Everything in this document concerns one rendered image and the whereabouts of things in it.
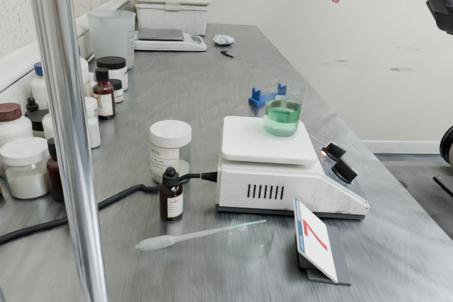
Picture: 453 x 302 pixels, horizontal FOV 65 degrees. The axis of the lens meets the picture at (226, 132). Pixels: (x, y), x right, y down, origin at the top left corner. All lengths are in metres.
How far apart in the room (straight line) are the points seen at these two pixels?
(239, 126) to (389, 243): 0.24
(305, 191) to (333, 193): 0.04
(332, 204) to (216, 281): 0.18
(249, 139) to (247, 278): 0.17
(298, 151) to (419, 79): 1.95
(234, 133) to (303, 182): 0.11
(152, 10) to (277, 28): 0.72
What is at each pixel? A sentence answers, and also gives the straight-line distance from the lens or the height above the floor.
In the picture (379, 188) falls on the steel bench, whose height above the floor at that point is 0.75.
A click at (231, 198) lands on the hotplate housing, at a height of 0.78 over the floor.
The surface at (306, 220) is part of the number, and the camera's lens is 0.44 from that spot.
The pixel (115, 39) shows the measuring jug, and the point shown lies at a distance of 1.02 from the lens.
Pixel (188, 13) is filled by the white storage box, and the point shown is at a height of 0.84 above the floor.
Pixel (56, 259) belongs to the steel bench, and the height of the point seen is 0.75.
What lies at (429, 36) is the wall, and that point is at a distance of 2.32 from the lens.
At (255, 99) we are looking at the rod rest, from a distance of 0.84.
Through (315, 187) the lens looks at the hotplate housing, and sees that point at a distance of 0.46.
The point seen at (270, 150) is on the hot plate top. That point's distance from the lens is 0.45.
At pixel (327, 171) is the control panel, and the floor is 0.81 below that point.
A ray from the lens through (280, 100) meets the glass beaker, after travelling 0.46.
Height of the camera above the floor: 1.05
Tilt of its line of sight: 26 degrees down
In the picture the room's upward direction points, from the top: 4 degrees clockwise
